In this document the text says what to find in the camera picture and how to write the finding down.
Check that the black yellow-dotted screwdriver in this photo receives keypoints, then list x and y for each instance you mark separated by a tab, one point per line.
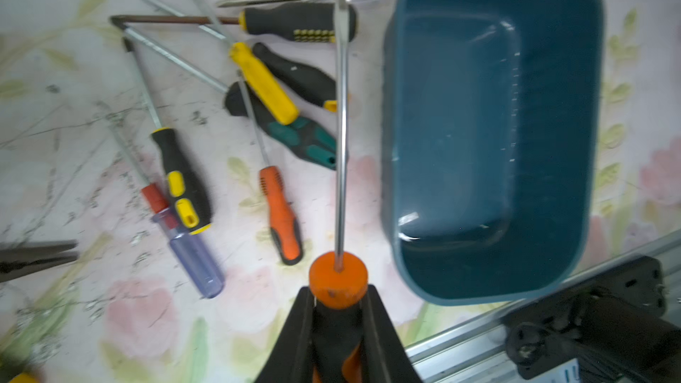
294	22

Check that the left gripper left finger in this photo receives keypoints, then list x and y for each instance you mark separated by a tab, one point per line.
291	359

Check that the yellow black utility knife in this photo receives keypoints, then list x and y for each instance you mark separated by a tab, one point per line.
19	377

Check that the black yellow small screwdriver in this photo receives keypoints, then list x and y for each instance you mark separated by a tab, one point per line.
187	192

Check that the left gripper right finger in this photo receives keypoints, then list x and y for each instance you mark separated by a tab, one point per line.
383	356

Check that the purple red screwdriver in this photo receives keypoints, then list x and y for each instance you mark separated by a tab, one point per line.
190	250

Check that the green black screwdriver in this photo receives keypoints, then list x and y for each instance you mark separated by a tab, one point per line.
305	138

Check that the black screwdriver yellow cap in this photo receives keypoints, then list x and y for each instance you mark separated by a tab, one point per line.
310	83

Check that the orange black screwdriver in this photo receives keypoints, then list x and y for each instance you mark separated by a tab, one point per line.
284	227
338	279

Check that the teal plastic storage tray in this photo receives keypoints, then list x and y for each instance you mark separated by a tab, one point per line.
489	127

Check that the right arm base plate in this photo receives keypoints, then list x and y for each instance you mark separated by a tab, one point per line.
611	324

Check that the aluminium mounting rail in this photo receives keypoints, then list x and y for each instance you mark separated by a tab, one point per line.
475	351

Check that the yellow handle screwdriver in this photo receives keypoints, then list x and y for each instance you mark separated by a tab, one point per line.
256	74

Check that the yellow black pliers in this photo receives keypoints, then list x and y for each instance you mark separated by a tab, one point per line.
20	261

